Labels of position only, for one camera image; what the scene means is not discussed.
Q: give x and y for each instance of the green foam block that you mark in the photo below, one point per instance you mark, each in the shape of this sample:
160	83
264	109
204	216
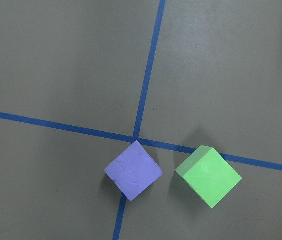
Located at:
209	175

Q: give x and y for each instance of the purple block right side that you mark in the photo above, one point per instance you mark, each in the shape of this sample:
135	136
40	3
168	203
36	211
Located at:
133	171

